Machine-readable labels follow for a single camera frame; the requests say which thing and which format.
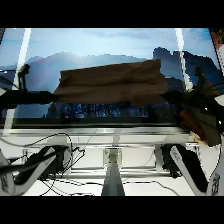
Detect brown garment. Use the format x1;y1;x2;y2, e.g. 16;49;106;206
52;58;170;108

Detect silver frame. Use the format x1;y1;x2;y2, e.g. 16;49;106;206
0;126;224;197

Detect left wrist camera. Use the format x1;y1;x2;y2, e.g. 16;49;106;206
17;63;32;92

